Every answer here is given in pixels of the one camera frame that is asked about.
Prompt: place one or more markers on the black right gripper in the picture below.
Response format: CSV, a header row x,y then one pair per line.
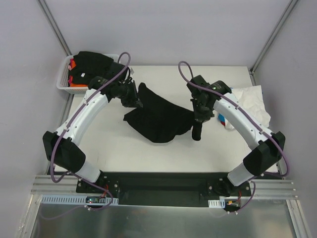
x,y
201,117

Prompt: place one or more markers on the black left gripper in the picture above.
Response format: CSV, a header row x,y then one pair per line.
x,y
132,96

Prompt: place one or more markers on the black t shirt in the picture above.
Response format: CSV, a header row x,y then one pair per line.
x,y
160,120
89,65

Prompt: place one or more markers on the white t shirt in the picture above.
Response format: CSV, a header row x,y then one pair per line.
x,y
251,99

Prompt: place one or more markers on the white plastic laundry basket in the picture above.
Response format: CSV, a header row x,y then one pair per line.
x,y
62,78

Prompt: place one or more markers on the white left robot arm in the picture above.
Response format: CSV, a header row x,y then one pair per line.
x,y
62,146

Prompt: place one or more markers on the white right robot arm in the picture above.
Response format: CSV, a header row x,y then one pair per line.
x,y
266,146

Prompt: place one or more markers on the black t shirt in basket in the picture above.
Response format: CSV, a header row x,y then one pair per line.
x,y
89,65

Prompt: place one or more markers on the orange t shirt in basket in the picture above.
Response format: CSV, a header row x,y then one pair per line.
x,y
75,84

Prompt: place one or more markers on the pink t shirt in basket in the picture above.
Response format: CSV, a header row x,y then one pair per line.
x,y
70,67

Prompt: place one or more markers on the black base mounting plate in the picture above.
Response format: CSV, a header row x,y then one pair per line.
x,y
158,189

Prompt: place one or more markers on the right white cable duct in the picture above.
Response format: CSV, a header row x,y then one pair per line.
x,y
216,203

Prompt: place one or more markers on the white cable duct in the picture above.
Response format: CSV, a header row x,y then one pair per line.
x,y
78,200
216,203

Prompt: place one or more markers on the aluminium front rail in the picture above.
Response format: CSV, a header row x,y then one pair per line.
x,y
263,188

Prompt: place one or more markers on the left white cable duct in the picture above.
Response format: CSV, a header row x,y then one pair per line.
x,y
78,200

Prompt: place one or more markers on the right aluminium frame post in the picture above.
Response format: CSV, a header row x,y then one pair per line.
x,y
276,30

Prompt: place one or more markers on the aluminium frame post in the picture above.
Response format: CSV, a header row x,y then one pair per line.
x,y
276,30
54,26

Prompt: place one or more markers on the left aluminium frame post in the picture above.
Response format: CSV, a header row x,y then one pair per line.
x,y
54,26

